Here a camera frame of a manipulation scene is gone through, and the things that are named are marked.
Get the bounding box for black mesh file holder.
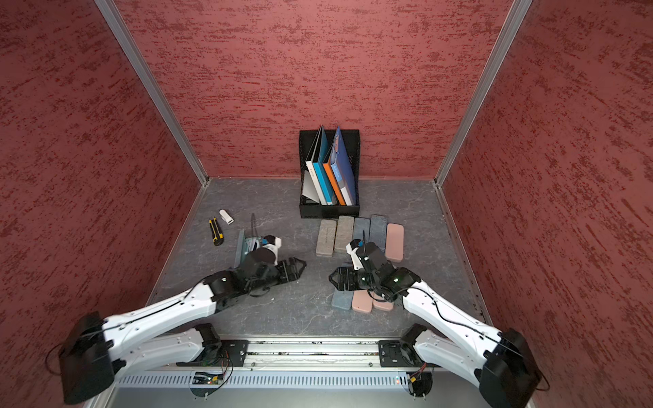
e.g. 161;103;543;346
299;129;361;219

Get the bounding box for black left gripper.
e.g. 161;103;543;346
247;257;307;295

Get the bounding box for aluminium left corner post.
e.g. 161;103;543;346
95;0;210;188

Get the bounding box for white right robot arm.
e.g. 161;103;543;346
329;240;544;407

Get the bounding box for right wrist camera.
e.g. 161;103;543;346
346;239;364;271

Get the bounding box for pink case dark sunglasses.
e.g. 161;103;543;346
351;290;373;314

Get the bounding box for grey case white glasses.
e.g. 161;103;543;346
234;229;262;268

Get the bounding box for perforated vent strip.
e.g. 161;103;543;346
118;371;410;390

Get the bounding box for blue folder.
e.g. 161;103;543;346
328;127;356;206

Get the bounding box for aluminium corner post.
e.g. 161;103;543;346
95;0;210;188
435;0;532;190

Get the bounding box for green case black glasses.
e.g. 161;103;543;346
331;290;355;310

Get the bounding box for pink case yellow glasses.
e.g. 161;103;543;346
372;299;395;312

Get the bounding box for orange book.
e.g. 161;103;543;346
323;153;346;206

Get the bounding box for teal book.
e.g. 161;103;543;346
311;126;338;206

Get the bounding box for white grey book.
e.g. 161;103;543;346
305;127;328;205

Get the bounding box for small white cylinder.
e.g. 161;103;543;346
219;209;234;224

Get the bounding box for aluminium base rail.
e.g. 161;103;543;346
152;335;511;372

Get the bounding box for aluminium right corner post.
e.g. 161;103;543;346
435;0;532;190

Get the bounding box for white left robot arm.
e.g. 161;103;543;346
58;248;307;405

